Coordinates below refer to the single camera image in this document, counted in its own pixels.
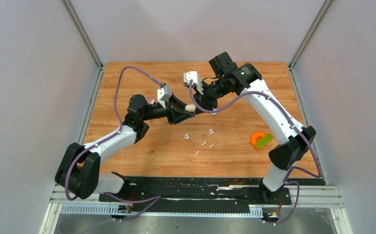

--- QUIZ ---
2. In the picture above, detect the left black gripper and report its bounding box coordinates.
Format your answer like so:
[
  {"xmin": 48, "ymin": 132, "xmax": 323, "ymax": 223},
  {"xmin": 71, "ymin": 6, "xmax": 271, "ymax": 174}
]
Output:
[{"xmin": 142, "ymin": 91, "xmax": 196, "ymax": 125}]

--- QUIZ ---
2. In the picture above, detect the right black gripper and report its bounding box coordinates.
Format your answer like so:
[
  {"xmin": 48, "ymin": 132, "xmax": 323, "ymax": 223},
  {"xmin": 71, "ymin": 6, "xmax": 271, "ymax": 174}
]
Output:
[{"xmin": 193, "ymin": 76, "xmax": 231, "ymax": 114}]

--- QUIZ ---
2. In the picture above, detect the white gold earbud case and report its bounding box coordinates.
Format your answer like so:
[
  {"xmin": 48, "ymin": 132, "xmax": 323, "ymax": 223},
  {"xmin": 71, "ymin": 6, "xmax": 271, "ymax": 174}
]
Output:
[{"xmin": 184, "ymin": 104, "xmax": 196, "ymax": 113}]

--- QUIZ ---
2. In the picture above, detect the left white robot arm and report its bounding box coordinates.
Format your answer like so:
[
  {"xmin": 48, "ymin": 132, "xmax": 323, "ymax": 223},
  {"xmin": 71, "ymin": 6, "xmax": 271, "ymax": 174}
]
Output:
[{"xmin": 55, "ymin": 94, "xmax": 196, "ymax": 201}]

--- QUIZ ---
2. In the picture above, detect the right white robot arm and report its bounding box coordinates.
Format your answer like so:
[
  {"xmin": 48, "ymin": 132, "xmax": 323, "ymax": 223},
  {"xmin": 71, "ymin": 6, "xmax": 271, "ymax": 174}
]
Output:
[{"xmin": 183, "ymin": 52, "xmax": 316, "ymax": 204}]

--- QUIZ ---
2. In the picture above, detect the playing card box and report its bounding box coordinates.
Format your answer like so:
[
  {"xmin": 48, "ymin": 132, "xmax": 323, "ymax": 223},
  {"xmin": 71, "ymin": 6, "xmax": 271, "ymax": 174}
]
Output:
[{"xmin": 146, "ymin": 97, "xmax": 155, "ymax": 104}]

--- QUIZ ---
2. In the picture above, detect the green building block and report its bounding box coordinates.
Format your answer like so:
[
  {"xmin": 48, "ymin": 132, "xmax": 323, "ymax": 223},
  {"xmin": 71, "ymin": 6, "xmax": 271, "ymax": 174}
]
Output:
[{"xmin": 255, "ymin": 134, "xmax": 274, "ymax": 150}]

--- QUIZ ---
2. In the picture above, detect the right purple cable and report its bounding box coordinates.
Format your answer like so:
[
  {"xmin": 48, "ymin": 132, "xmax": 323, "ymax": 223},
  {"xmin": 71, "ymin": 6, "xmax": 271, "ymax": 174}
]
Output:
[{"xmin": 188, "ymin": 80, "xmax": 323, "ymax": 226}]

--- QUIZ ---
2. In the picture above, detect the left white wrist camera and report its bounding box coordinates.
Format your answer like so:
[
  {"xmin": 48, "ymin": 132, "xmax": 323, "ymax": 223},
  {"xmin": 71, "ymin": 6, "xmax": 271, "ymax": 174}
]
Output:
[{"xmin": 157, "ymin": 84, "xmax": 172, "ymax": 109}]

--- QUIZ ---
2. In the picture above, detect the orange ring toy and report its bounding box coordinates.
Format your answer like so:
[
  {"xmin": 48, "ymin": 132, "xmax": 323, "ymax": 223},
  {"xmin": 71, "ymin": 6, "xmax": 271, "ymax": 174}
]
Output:
[{"xmin": 250, "ymin": 132, "xmax": 267, "ymax": 151}]

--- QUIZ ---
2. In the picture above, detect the white slotted cable duct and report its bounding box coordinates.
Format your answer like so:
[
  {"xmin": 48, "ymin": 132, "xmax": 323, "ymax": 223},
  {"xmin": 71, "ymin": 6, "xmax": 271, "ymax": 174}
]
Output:
[{"xmin": 60, "ymin": 205, "xmax": 264, "ymax": 218}]

